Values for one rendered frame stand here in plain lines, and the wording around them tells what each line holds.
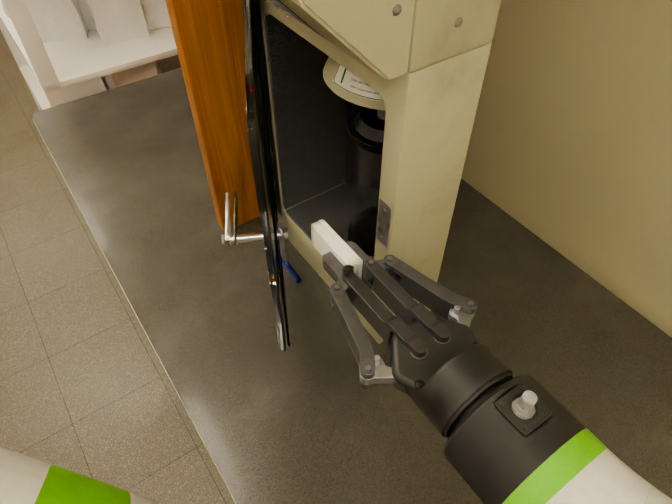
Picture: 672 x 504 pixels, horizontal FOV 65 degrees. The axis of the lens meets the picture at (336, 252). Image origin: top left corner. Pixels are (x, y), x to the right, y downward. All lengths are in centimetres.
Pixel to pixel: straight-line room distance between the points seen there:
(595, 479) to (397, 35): 37
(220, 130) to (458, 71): 45
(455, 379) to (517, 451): 7
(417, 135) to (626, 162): 45
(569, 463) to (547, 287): 63
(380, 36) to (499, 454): 34
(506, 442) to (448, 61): 35
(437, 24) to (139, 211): 76
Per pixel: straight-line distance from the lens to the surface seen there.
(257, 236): 64
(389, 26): 48
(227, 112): 89
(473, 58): 58
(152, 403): 195
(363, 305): 48
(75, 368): 213
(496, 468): 40
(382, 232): 67
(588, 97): 95
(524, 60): 101
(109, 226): 111
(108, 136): 136
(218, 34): 83
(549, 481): 39
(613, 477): 40
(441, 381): 41
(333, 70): 68
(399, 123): 56
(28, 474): 32
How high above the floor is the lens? 166
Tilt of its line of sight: 48 degrees down
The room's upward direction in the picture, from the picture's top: straight up
